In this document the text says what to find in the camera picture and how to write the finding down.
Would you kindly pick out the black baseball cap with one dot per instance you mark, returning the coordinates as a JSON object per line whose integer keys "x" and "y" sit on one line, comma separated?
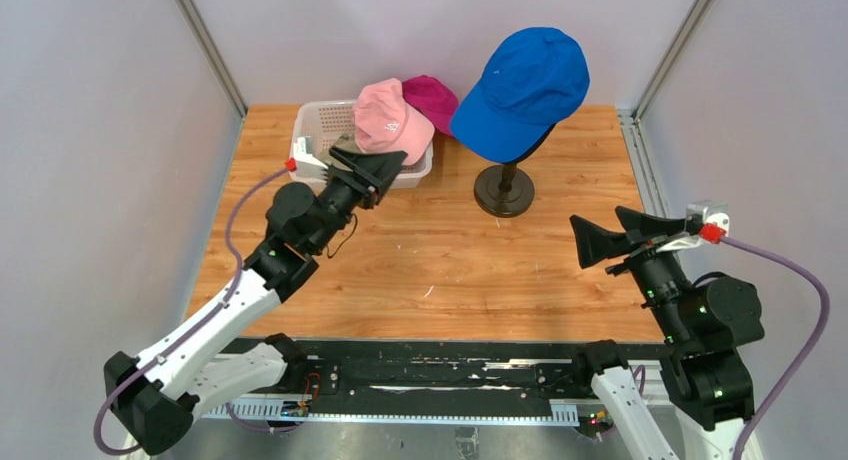
{"x": 531, "y": 149}

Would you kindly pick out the magenta baseball cap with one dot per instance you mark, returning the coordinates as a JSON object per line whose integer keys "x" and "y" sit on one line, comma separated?
{"x": 433, "y": 99}

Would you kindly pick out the dark wooden mannequin stand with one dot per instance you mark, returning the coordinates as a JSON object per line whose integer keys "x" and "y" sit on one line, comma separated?
{"x": 504, "y": 191}

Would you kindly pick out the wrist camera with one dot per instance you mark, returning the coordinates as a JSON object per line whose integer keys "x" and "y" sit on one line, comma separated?
{"x": 706, "y": 221}
{"x": 302, "y": 165}

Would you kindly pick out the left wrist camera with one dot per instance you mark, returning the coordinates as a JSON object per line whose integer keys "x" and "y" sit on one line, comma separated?
{"x": 302, "y": 165}

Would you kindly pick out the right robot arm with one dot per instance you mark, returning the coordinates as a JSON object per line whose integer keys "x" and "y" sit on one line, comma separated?
{"x": 703, "y": 322}

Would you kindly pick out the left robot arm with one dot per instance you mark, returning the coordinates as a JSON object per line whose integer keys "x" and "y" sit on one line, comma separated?
{"x": 225, "y": 311}

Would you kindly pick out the light pink baseball cap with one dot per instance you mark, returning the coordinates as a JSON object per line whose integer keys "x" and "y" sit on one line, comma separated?
{"x": 385, "y": 122}

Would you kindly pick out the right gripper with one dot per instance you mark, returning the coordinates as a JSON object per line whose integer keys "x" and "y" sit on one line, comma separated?
{"x": 593, "y": 241}

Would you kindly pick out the khaki baseball cap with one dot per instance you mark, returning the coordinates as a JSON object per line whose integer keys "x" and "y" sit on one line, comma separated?
{"x": 345, "y": 142}

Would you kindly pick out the blue baseball cap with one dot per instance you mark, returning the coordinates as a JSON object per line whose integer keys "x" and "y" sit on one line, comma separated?
{"x": 537, "y": 77}

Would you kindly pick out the aluminium frame rail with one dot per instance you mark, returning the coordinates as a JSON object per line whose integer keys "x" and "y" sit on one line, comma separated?
{"x": 603, "y": 365}

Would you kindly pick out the white plastic basket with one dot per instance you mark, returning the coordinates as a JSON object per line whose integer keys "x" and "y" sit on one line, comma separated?
{"x": 319, "y": 124}

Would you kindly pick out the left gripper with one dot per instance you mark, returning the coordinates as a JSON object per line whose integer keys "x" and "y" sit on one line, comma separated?
{"x": 381, "y": 167}

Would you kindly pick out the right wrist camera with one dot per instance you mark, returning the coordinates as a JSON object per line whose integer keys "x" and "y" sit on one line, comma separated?
{"x": 706, "y": 221}

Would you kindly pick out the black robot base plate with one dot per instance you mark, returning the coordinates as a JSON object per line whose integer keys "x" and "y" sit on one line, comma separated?
{"x": 428, "y": 382}

